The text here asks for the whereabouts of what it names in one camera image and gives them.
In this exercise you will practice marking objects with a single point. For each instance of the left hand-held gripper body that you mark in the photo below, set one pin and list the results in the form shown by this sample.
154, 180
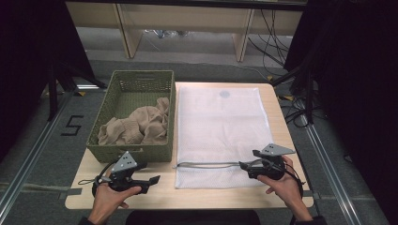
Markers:
125, 175

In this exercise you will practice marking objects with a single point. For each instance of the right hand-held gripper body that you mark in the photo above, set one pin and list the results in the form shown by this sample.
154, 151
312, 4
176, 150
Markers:
272, 167

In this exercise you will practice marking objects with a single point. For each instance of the beige cloth garment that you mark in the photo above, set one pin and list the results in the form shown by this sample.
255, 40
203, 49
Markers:
140, 128

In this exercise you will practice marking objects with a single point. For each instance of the white mesh laundry bag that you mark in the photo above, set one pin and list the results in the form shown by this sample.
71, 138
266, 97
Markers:
219, 125

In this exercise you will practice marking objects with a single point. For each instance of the green woven basket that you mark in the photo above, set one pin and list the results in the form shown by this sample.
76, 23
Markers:
131, 103

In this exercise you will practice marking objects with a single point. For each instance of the person's right hand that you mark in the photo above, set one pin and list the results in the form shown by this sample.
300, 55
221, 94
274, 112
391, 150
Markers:
287, 187

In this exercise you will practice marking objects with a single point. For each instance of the person's left hand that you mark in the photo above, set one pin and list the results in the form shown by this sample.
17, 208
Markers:
108, 200

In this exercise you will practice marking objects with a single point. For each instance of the black metal stand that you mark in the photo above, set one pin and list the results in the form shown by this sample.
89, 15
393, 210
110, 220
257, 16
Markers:
302, 84
59, 84

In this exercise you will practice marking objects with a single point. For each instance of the grey floor tape strip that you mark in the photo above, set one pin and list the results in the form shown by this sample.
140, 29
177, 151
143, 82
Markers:
37, 188

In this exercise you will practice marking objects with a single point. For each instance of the dark curtain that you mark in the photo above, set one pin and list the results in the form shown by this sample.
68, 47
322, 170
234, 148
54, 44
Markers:
25, 62
359, 78

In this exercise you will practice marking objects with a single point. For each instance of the clear plastic wrap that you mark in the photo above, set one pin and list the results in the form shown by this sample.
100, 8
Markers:
165, 33

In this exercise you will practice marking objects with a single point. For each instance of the light wooden shelf unit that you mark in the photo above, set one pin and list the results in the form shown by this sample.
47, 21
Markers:
187, 18

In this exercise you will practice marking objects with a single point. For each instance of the metal floor rail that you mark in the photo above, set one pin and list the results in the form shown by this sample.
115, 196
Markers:
328, 162
31, 153

